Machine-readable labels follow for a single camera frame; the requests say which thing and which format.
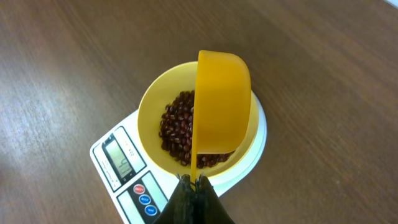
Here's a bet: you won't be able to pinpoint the yellow measuring scoop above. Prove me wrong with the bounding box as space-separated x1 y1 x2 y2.
190 50 251 182

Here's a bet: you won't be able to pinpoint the red adzuki beans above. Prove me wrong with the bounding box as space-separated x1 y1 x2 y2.
159 90 234 169

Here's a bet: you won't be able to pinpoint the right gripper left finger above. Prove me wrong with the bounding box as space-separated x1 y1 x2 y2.
154 174 195 224

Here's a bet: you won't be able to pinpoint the white digital kitchen scale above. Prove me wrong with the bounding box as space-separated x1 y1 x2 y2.
90 95 267 224

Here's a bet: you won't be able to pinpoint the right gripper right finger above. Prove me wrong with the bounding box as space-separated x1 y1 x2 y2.
194 175 235 224

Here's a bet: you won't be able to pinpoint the pale yellow plastic bowl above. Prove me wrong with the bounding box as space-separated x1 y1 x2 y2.
137 62 267 183

